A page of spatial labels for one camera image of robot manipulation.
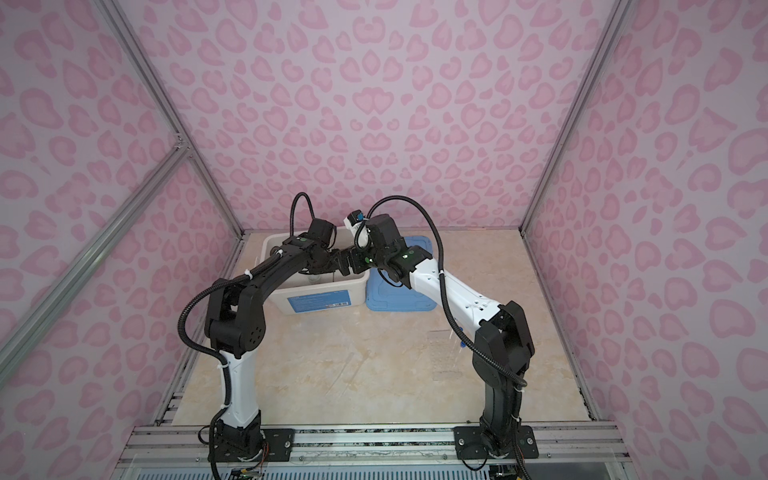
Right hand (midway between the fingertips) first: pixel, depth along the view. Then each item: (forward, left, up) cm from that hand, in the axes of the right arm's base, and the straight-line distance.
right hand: (347, 249), depth 80 cm
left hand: (+10, +7, -16) cm, 20 cm away
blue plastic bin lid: (+3, -8, -26) cm, 27 cm away
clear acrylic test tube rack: (-17, -27, -27) cm, 42 cm away
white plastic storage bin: (-5, +14, -13) cm, 20 cm away
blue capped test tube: (-21, -30, -12) cm, 38 cm away
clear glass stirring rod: (-23, +2, -27) cm, 35 cm away
